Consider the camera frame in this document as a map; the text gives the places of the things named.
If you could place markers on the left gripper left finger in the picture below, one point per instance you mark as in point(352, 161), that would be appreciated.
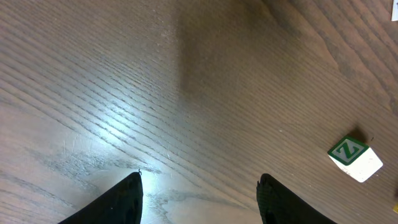
point(121, 204)

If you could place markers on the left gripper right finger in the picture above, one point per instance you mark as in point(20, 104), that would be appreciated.
point(278, 204)

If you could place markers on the green letter Z block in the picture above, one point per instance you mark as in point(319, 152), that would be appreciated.
point(355, 158)

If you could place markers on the yellow block corner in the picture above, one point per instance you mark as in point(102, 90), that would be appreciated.
point(395, 209)

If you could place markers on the white block corner far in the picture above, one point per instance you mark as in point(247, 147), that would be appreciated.
point(394, 14)

